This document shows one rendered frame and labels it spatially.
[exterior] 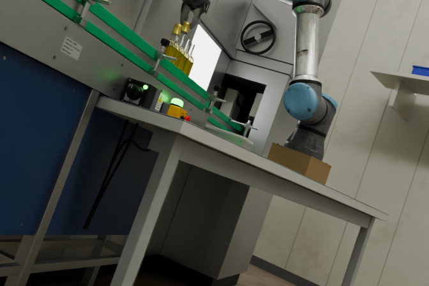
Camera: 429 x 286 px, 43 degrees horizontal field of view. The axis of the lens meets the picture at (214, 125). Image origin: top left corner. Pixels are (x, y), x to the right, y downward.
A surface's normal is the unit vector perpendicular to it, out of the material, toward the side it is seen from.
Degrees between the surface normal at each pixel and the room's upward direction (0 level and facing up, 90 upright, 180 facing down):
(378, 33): 90
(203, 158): 90
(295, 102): 99
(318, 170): 90
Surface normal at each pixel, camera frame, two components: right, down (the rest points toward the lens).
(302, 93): -0.51, -0.10
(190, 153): 0.75, 0.22
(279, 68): -0.29, -0.19
